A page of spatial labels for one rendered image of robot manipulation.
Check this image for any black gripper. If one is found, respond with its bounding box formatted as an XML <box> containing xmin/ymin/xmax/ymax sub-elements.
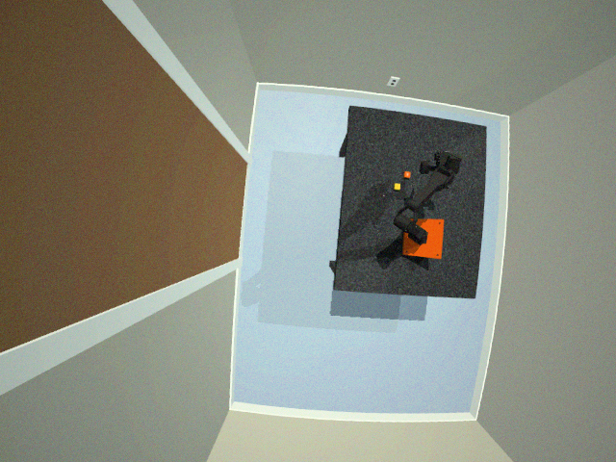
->
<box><xmin>420</xmin><ymin>160</ymin><xmax>460</xmax><ymax>174</ymax></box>

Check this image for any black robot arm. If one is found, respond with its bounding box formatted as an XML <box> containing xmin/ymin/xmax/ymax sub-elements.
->
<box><xmin>394</xmin><ymin>152</ymin><xmax>462</xmax><ymax>245</ymax></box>

